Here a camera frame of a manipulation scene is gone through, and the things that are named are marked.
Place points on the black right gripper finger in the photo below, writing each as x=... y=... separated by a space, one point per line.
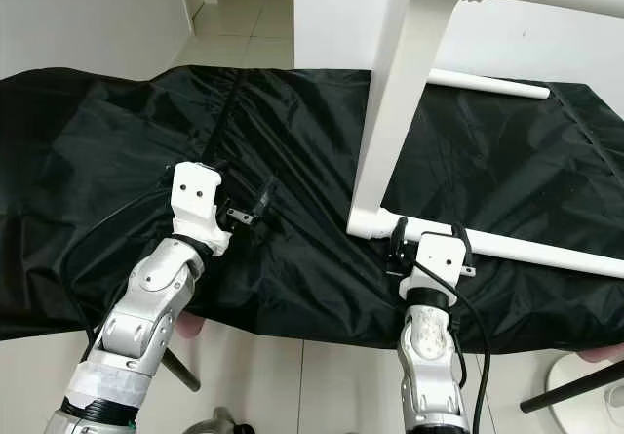
x=399 y=234

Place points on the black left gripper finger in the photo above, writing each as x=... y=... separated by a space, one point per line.
x=261 y=198

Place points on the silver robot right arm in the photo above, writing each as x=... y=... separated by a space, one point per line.
x=429 y=356

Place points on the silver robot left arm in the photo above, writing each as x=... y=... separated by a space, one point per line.
x=146 y=302

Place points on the pink table leg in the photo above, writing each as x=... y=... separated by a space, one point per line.
x=603 y=352
x=193 y=326

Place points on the black cloth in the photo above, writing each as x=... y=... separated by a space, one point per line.
x=136 y=141

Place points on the black stand rod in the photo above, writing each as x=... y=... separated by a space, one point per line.
x=570 y=387
x=180 y=370

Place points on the grey robot left leg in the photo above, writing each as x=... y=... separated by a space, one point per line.
x=216 y=421

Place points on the white round stand base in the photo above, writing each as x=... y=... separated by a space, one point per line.
x=590 y=410

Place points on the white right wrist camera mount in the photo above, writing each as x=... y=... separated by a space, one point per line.
x=439 y=256

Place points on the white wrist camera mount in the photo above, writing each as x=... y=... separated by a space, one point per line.
x=197 y=195
x=439 y=256

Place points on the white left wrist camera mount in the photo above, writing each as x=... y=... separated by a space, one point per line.
x=197 y=195

